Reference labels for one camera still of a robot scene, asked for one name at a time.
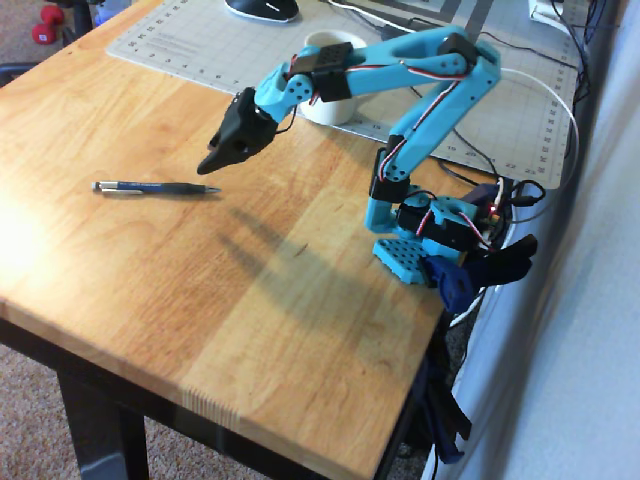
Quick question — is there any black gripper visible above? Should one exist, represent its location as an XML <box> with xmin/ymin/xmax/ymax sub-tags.
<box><xmin>196</xmin><ymin>87</ymin><xmax>280</xmax><ymax>175</ymax></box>

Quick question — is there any dark blue pen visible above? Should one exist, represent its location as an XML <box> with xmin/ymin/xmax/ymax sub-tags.
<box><xmin>91</xmin><ymin>180</ymin><xmax>223</xmax><ymax>198</ymax></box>

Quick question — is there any white ceramic mug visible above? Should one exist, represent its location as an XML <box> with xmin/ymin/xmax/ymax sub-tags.
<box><xmin>298</xmin><ymin>29</ymin><xmax>370</xmax><ymax>126</ymax></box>

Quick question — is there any grey gridded cutting mat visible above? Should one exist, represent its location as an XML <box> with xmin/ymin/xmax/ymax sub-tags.
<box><xmin>106</xmin><ymin>0</ymin><xmax>581</xmax><ymax>191</ymax></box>

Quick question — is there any black and white computer mouse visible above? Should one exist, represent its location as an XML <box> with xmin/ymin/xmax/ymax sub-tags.
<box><xmin>223</xmin><ymin>0</ymin><xmax>301</xmax><ymax>24</ymax></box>

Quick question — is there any black usb hub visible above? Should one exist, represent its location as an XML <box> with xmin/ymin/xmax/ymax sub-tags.
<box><xmin>378</xmin><ymin>25</ymin><xmax>416</xmax><ymax>42</ymax></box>

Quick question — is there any red dumbbell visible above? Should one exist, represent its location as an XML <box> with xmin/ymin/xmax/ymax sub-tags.
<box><xmin>31</xmin><ymin>5</ymin><xmax>65</xmax><ymax>46</ymax></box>

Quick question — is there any black chair armrest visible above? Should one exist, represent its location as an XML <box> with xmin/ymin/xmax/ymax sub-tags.
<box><xmin>0</xmin><ymin>62</ymin><xmax>32</xmax><ymax>89</ymax></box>

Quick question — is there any motor controller board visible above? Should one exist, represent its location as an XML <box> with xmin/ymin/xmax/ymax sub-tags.
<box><xmin>463</xmin><ymin>183</ymin><xmax>516</xmax><ymax>242</ymax></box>

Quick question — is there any blue spring clamp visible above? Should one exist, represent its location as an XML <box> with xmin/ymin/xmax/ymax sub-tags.
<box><xmin>423</xmin><ymin>234</ymin><xmax>539</xmax><ymax>314</ymax></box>

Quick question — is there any grey and black flat panel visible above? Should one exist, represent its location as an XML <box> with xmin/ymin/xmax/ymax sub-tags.
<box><xmin>344</xmin><ymin>0</ymin><xmax>495</xmax><ymax>46</ymax></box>

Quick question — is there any white box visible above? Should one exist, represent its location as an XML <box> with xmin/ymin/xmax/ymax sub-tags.
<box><xmin>528</xmin><ymin>0</ymin><xmax>576</xmax><ymax>24</ymax></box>

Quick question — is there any black power cable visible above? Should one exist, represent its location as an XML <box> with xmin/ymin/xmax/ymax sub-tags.
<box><xmin>497</xmin><ymin>178</ymin><xmax>547</xmax><ymax>214</ymax></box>

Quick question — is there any thin black hub cable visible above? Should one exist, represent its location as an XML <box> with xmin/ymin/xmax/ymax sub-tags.
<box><xmin>479</xmin><ymin>30</ymin><xmax>581</xmax><ymax>70</ymax></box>

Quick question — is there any black table frame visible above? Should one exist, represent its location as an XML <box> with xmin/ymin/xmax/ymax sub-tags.
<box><xmin>0</xmin><ymin>317</ymin><xmax>441</xmax><ymax>480</ymax></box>

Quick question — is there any dark hanging strap bundle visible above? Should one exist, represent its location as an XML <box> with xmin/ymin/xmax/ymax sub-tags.
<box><xmin>407</xmin><ymin>319</ymin><xmax>474</xmax><ymax>465</ymax></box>

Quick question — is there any white cable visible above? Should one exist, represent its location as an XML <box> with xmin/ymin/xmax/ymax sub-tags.
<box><xmin>327</xmin><ymin>0</ymin><xmax>581</xmax><ymax>329</ymax></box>

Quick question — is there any black cable bundle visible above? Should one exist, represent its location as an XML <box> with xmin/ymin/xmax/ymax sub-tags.
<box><xmin>549</xmin><ymin>0</ymin><xmax>609</xmax><ymax>104</ymax></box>

